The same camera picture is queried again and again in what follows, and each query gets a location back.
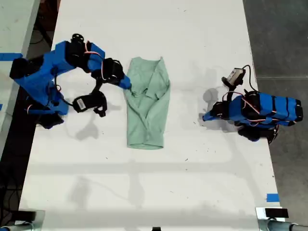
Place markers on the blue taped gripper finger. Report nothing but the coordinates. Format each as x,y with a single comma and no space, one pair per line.
210,113
209,118
125,80
121,85

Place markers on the pale green t-shirt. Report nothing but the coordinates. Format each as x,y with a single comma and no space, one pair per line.
149,115

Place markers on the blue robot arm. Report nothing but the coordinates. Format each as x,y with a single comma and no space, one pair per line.
269,108
48,69

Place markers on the long blue tape strip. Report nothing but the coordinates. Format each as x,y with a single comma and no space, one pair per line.
10,56

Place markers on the short blue tape strip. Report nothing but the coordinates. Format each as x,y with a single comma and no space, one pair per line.
272,197

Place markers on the white mounting plate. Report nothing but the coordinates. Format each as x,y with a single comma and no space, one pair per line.
260,213

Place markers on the small black box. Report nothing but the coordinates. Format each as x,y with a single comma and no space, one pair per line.
276,213

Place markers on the grey metal pipe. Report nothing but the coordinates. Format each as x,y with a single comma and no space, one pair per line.
16,227
281,225

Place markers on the black camera stalk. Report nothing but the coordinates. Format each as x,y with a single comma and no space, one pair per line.
96,87
229,84

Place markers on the grey camera box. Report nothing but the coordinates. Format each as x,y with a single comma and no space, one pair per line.
236,75

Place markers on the black camera box white label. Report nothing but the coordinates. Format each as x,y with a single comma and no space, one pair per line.
84,103

